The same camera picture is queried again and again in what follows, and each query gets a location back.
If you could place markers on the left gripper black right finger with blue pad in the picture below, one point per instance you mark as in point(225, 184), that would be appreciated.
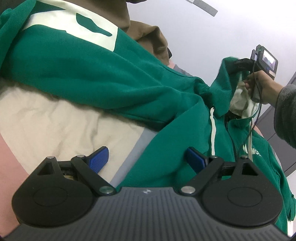
point(234, 193)

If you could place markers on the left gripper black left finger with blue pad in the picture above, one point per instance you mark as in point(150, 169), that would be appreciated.
point(58, 193)

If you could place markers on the green hooded sweatshirt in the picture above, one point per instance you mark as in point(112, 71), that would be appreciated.
point(70, 52)

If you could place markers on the grey fleece sleeve forearm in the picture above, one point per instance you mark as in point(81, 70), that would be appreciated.
point(284, 117)

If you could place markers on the person's right hand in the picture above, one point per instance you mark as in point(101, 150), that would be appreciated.
point(266, 86)

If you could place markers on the pastel patchwork bed cover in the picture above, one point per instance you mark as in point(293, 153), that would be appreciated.
point(35, 124)

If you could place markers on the grey ceiling fixture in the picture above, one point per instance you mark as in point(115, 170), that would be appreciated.
point(204, 6)

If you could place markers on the brown garment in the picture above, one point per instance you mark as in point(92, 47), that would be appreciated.
point(149, 37)

